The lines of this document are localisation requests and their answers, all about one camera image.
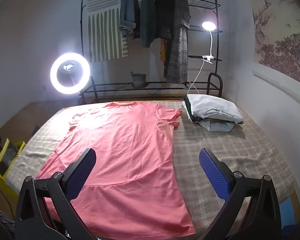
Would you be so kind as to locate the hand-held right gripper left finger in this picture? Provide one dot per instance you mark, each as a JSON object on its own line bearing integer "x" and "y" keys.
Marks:
{"x": 81, "y": 172}

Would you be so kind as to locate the hanging dark clothes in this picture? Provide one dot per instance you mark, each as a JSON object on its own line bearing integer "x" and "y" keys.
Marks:
{"x": 177, "y": 50}

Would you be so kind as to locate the orange scarf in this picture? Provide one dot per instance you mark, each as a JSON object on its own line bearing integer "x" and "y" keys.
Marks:
{"x": 163, "y": 50}

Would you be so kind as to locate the dark green jacket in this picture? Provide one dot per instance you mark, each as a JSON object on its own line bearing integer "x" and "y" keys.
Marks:
{"x": 147, "y": 20}

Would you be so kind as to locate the black jacket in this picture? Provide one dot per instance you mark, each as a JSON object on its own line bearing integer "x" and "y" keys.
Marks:
{"x": 162, "y": 10}

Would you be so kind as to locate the black metal clothes rack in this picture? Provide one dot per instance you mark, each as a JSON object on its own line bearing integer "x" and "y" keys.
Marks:
{"x": 115, "y": 86}

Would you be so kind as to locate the striped wall hanging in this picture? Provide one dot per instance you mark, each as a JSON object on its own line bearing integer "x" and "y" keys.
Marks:
{"x": 102, "y": 35}

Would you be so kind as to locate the white clip lamp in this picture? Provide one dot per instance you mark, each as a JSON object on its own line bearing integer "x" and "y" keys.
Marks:
{"x": 208, "y": 26}

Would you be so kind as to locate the beige plaid blanket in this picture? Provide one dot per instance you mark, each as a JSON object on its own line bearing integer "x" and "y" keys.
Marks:
{"x": 252, "y": 155}

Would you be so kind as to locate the yellow crate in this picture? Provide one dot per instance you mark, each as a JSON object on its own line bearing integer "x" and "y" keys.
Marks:
{"x": 1, "y": 155}

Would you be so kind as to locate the landscape wall poster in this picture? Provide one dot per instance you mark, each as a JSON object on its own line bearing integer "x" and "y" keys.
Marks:
{"x": 282, "y": 35}

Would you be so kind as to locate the white folded garment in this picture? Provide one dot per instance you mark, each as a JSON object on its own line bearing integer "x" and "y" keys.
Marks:
{"x": 210, "y": 105}

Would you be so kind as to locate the pink t-shirt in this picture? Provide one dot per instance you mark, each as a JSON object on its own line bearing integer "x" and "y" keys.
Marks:
{"x": 120, "y": 155}

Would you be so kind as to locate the potted plant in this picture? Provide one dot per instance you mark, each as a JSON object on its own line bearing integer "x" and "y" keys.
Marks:
{"x": 139, "y": 81}

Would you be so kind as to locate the blue denim jacket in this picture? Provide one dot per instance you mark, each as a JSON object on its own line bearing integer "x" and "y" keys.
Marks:
{"x": 127, "y": 10}

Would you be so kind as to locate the grey folded garment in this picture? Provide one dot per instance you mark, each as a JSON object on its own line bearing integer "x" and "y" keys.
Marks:
{"x": 215, "y": 126}

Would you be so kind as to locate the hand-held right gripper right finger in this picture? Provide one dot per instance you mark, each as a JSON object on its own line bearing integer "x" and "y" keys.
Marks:
{"x": 215, "y": 172}

